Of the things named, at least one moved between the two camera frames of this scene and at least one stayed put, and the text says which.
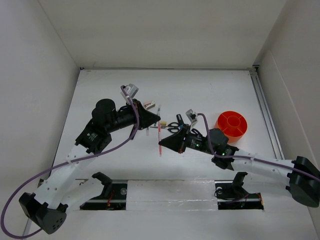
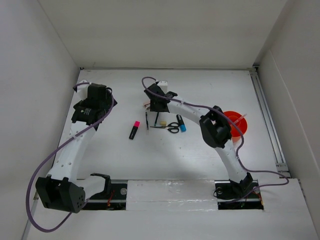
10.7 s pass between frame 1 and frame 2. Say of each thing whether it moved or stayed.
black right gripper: moved
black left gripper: moved
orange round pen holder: stayed
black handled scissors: stayed
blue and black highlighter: stayed
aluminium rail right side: stayed
